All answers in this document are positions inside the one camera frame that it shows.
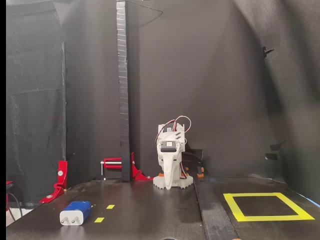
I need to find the thin black wire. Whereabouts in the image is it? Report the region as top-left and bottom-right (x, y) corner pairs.
(126, 1), (165, 27)

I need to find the red clamp part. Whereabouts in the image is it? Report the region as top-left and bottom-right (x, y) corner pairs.
(6, 180), (13, 212)

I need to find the red metal corner bracket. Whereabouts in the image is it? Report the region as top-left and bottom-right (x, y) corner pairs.
(39, 160), (68, 204)
(130, 151), (155, 181)

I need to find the black flat strip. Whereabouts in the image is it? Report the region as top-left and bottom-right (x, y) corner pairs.
(193, 178), (240, 240)

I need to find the yellow tape square outline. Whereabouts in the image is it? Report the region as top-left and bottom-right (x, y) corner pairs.
(223, 191), (316, 223)

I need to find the blue and white charger block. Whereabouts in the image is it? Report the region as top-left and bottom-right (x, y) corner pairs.
(59, 200), (93, 227)

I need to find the red screw clamp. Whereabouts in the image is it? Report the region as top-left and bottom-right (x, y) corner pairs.
(100, 157), (123, 176)

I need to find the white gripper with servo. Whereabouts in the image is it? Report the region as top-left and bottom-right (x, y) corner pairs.
(156, 131), (187, 191)

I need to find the black power cable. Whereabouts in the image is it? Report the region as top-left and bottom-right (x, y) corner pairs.
(181, 151), (212, 176)

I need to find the black clip on curtain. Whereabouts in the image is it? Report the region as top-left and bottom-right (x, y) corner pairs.
(262, 46), (275, 58)

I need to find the black foam board post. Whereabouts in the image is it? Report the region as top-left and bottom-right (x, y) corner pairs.
(116, 0), (132, 183)

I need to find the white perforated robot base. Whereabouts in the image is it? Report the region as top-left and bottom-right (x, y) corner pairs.
(152, 173), (194, 190)

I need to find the red white servo cable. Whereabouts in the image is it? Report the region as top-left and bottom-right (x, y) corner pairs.
(154, 115), (192, 151)

